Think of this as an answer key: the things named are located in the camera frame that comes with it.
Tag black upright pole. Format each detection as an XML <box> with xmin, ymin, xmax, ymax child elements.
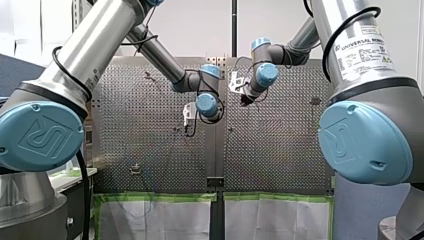
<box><xmin>231</xmin><ymin>0</ymin><xmax>239</xmax><ymax>58</ymax></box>

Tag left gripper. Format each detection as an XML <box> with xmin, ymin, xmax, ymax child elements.
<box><xmin>184</xmin><ymin>123</ymin><xmax>198</xmax><ymax>138</ymax></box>

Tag black cable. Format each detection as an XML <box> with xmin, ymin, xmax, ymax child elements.
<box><xmin>321</xmin><ymin>5</ymin><xmax>383</xmax><ymax>83</ymax></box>
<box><xmin>75</xmin><ymin>149</ymin><xmax>92</xmax><ymax>240</ymax></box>
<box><xmin>51</xmin><ymin>45</ymin><xmax>93</xmax><ymax>102</ymax></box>

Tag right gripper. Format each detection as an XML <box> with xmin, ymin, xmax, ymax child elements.
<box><xmin>239</xmin><ymin>93</ymin><xmax>258</xmax><ymax>108</ymax></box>

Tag black panel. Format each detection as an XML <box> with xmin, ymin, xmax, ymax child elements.
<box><xmin>60</xmin><ymin>179</ymin><xmax>95</xmax><ymax>240</ymax></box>

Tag connector holder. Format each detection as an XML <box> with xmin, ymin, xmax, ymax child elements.
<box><xmin>128</xmin><ymin>162</ymin><xmax>144</xmax><ymax>177</ymax></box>

